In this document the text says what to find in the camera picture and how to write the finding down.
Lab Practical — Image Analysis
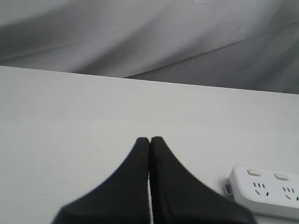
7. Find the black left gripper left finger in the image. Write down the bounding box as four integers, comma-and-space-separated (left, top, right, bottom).
52, 137, 150, 224

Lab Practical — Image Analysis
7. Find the white five-outlet power strip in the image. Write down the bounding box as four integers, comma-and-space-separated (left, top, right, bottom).
224, 165, 299, 221

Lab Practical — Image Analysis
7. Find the grey backdrop cloth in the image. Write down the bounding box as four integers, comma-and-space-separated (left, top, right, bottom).
0, 0, 299, 93

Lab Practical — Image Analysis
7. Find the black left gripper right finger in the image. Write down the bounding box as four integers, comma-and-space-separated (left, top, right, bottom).
149, 137, 256, 224

